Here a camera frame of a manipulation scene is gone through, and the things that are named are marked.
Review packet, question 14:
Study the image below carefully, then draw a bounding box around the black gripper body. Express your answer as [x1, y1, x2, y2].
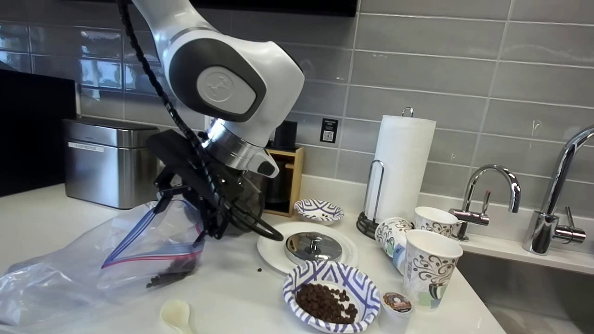
[146, 129, 259, 235]

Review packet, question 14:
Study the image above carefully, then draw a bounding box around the clear zip plastic bag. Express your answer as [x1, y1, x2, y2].
[0, 196, 203, 330]

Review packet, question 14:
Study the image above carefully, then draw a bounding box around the small blue patterned bowl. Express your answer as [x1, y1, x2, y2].
[293, 198, 343, 224]

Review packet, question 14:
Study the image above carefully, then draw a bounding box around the blue white patterned bowl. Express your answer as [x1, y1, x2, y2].
[281, 261, 382, 334]

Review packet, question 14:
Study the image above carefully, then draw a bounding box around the wooden rack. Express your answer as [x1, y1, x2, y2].
[263, 146, 302, 214]

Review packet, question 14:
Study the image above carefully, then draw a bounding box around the white plate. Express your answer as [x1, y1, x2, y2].
[255, 220, 358, 272]

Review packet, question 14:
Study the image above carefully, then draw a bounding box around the silver metal lid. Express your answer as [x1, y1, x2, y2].
[283, 231, 341, 261]

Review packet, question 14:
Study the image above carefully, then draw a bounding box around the stainless steel bin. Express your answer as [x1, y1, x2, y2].
[62, 118, 157, 209]

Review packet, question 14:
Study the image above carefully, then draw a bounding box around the cream plastic spoon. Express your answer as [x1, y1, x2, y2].
[159, 298, 192, 334]

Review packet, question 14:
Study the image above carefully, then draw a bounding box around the lying patterned paper cup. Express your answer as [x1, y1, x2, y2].
[374, 216, 413, 257]

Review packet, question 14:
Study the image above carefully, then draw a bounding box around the white paper towel roll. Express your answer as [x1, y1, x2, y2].
[356, 107, 435, 237]

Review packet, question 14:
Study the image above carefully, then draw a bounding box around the back patterned paper cup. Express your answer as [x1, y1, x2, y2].
[413, 205, 460, 237]

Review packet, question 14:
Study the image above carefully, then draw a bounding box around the front patterned paper cup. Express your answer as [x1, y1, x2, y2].
[402, 229, 463, 307]

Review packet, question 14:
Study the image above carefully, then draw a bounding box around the small chrome faucet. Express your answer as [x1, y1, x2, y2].
[450, 163, 521, 240]

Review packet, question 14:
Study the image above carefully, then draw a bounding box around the large chrome faucet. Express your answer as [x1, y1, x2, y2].
[521, 122, 594, 253]

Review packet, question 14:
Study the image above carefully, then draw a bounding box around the wall power outlet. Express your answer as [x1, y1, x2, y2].
[319, 118, 337, 142]

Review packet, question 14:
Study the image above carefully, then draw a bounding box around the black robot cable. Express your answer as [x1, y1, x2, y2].
[116, 0, 285, 242]

